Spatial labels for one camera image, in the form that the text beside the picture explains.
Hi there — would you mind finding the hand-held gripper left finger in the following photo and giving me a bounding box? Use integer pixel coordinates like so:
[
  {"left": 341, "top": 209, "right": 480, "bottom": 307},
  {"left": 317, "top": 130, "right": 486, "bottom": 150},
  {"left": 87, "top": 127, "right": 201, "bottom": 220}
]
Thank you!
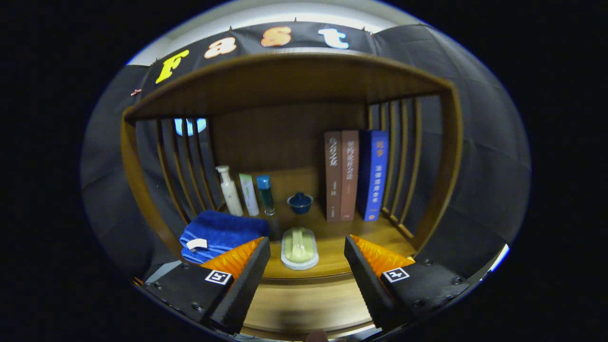
[{"left": 142, "top": 237, "right": 271, "bottom": 334}]

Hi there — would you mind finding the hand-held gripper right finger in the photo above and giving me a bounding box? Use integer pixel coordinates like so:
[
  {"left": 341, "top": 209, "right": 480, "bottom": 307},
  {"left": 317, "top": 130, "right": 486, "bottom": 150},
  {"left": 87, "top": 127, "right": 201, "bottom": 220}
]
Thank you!
[{"left": 344, "top": 235, "right": 472, "bottom": 332}]

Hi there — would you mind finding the green scrub brush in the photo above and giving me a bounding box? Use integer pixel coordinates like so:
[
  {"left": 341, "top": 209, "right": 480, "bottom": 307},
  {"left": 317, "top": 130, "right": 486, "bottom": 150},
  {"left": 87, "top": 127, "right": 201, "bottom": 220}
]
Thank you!
[{"left": 280, "top": 227, "right": 320, "bottom": 271}]

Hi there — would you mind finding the wooden countertop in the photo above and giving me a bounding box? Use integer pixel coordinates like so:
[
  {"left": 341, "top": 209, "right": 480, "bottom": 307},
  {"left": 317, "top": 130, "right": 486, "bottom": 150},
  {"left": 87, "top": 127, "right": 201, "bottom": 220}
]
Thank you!
[{"left": 180, "top": 202, "right": 418, "bottom": 281}]

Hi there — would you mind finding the wooden cabinet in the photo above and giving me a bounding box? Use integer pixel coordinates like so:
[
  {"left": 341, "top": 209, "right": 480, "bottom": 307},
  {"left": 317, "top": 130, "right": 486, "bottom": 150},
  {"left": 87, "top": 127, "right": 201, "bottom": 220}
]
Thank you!
[{"left": 120, "top": 51, "right": 464, "bottom": 340}]

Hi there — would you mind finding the blue folded towel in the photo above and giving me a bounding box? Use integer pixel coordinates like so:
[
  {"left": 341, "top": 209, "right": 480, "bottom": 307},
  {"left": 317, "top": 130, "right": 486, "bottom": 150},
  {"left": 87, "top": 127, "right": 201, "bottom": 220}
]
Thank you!
[{"left": 180, "top": 210, "right": 270, "bottom": 264}]

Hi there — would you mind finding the white green tube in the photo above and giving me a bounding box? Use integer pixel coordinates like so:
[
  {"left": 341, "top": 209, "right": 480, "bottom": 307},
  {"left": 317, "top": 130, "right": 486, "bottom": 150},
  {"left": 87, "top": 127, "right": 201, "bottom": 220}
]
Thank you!
[{"left": 238, "top": 173, "right": 260, "bottom": 217}]

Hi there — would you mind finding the white pump bottle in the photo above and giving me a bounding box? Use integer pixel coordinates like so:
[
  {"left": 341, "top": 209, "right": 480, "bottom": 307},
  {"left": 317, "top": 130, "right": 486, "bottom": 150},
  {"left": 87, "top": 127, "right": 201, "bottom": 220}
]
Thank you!
[{"left": 216, "top": 165, "right": 244, "bottom": 217}]

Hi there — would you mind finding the teal glass bottle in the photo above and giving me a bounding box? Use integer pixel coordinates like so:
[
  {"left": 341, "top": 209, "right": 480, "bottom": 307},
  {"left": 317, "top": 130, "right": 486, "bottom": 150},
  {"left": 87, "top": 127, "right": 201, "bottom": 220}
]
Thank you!
[{"left": 256, "top": 175, "right": 276, "bottom": 216}]

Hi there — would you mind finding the blue lidded bowl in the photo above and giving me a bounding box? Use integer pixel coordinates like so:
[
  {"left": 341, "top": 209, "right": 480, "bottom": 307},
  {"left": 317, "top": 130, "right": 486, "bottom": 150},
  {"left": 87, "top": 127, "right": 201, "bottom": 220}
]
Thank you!
[{"left": 287, "top": 192, "right": 314, "bottom": 215}]

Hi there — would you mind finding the blue book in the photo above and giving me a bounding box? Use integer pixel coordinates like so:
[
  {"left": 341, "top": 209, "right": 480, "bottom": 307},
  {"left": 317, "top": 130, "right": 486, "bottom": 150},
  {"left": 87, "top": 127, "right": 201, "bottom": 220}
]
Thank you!
[{"left": 357, "top": 130, "right": 390, "bottom": 222}]

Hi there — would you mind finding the light brown book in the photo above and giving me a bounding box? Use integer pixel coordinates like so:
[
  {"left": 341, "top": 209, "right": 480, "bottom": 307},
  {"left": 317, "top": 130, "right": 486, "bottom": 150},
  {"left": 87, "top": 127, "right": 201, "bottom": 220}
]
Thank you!
[{"left": 340, "top": 130, "right": 360, "bottom": 221}]

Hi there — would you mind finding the dark brown book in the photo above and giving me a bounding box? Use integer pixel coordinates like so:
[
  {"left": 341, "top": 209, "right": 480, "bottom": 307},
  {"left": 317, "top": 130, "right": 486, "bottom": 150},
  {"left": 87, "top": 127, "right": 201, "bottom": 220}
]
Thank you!
[{"left": 324, "top": 131, "right": 343, "bottom": 223}]

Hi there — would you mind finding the white panel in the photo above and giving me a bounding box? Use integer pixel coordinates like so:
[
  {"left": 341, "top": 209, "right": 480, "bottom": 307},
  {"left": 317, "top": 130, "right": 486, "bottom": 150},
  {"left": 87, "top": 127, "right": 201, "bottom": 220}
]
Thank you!
[{"left": 489, "top": 244, "right": 510, "bottom": 272}]

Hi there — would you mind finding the black backdrop cloth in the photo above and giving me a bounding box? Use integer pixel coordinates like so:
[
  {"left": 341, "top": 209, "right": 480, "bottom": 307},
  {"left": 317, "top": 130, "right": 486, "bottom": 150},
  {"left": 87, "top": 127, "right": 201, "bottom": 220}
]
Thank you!
[{"left": 81, "top": 20, "right": 531, "bottom": 285}]

